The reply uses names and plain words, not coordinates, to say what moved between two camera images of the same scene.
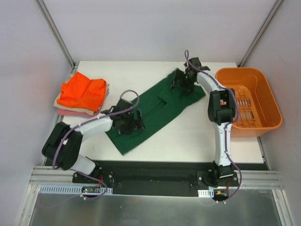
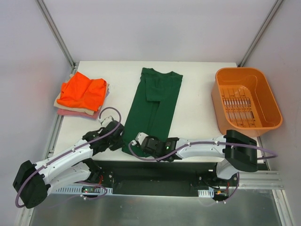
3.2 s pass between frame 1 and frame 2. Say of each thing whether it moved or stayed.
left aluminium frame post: stayed
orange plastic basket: stayed
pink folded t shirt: stayed
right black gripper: moved
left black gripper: moved
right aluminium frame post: stayed
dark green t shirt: moved
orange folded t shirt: stayed
